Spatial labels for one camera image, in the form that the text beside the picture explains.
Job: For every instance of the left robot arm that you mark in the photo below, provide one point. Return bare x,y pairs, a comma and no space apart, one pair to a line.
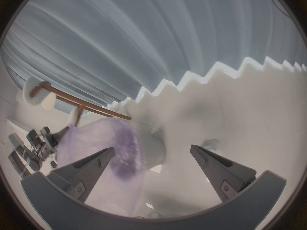
33,162

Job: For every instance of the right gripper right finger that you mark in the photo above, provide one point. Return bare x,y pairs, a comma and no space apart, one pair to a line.
223,174

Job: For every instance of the wooden chair with white cushions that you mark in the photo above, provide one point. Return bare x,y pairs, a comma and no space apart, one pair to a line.
36,92

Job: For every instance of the purple plastic bag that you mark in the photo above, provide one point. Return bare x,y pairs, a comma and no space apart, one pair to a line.
91,140

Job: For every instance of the white trash bin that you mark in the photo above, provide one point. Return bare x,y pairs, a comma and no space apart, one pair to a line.
154,150

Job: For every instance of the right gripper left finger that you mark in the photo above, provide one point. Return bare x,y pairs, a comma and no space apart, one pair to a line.
86,171

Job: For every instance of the pale blue curtain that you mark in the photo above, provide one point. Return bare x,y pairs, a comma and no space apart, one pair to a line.
120,32

